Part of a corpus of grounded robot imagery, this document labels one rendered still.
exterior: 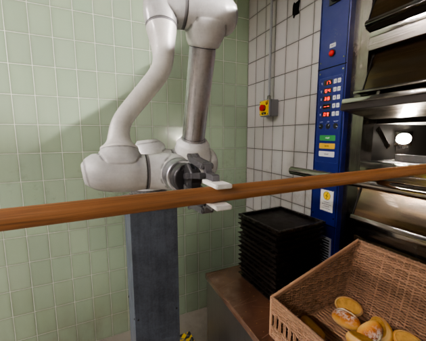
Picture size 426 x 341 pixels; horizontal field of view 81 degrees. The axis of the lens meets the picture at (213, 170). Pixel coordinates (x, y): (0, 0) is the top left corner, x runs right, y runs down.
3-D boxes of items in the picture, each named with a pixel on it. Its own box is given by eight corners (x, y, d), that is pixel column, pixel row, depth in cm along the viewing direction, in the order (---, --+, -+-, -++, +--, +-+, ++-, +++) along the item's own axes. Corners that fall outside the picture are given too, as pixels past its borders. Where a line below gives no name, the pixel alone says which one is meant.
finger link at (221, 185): (216, 181, 50) (216, 178, 50) (232, 188, 44) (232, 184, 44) (201, 183, 49) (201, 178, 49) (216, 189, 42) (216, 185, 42)
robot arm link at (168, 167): (193, 188, 72) (201, 192, 67) (161, 191, 69) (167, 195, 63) (193, 156, 71) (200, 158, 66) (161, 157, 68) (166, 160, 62)
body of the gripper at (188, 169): (197, 160, 66) (211, 163, 57) (197, 191, 67) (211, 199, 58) (169, 161, 63) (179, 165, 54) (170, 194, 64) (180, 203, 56)
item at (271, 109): (268, 117, 164) (268, 101, 162) (278, 116, 154) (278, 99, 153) (258, 116, 160) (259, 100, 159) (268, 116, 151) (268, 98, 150)
